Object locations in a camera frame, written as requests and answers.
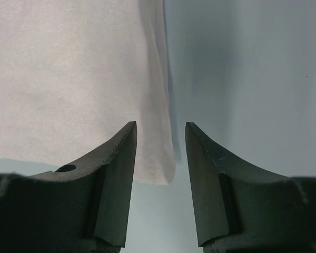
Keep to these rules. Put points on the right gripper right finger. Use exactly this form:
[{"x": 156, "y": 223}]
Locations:
[{"x": 239, "y": 207}]

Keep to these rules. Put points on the white towel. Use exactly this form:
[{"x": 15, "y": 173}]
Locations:
[{"x": 72, "y": 73}]

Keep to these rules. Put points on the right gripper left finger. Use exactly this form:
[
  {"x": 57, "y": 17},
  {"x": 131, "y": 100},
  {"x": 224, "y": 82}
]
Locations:
[{"x": 81, "y": 207}]

